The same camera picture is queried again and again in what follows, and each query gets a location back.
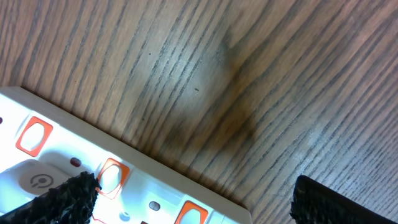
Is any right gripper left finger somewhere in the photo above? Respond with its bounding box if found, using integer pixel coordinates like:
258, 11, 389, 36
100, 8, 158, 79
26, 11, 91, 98
1, 171, 101, 224

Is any white power strip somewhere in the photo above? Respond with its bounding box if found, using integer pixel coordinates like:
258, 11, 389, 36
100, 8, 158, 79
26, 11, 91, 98
1, 86, 252, 223

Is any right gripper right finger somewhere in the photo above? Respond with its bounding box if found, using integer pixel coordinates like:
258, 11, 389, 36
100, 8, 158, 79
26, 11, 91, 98
290, 175, 396, 224

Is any white charger adapter plug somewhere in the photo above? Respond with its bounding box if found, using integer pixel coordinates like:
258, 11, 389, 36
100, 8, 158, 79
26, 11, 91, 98
1, 159, 70, 215

